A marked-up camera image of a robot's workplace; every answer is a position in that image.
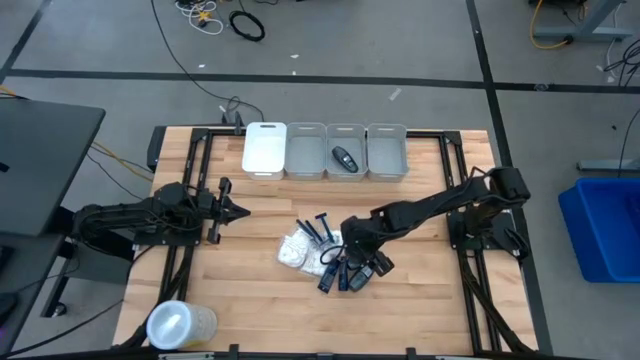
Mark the grey desk base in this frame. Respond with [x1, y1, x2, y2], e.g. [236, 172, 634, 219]
[530, 0, 635, 44]

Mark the clear bag of cotton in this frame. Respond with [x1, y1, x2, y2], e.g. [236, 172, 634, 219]
[289, 224, 324, 249]
[276, 233, 310, 270]
[319, 228, 346, 254]
[299, 245, 335, 279]

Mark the black aluminium table frame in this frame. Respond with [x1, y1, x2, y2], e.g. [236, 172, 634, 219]
[112, 124, 554, 360]

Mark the black coiled cable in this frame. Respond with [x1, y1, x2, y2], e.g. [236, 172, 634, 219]
[228, 10, 267, 43]

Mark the white cable bundle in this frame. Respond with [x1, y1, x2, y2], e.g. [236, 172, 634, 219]
[174, 0, 225, 37]

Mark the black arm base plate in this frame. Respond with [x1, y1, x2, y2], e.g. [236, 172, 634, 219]
[447, 208, 526, 251]
[132, 227, 204, 247]

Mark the long black floor cable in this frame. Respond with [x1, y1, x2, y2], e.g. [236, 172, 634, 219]
[0, 298, 126, 359]
[149, 0, 266, 122]

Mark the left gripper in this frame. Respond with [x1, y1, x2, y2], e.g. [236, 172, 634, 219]
[197, 177, 251, 245]

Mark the translucent grey storage bin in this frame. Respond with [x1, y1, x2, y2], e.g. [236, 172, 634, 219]
[325, 122, 370, 182]
[366, 123, 409, 183]
[283, 122, 328, 181]

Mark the grey desk foot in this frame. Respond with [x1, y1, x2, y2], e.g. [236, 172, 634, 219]
[576, 158, 640, 174]

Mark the blue plastic tote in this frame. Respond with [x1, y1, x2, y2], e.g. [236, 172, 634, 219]
[557, 177, 640, 284]

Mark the yellow floor cable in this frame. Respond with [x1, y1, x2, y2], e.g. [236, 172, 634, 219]
[0, 84, 156, 182]
[528, 0, 571, 51]

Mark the black desk leg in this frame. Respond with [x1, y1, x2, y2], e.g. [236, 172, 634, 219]
[40, 203, 137, 319]

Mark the black desk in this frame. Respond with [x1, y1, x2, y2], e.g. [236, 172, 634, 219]
[0, 98, 107, 237]

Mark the black cable bundle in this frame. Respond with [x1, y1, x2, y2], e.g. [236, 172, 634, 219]
[603, 38, 640, 87]

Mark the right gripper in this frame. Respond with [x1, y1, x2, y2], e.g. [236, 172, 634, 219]
[340, 214, 396, 277]

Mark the white opaque storage bin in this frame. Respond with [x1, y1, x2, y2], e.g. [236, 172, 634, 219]
[241, 121, 288, 181]

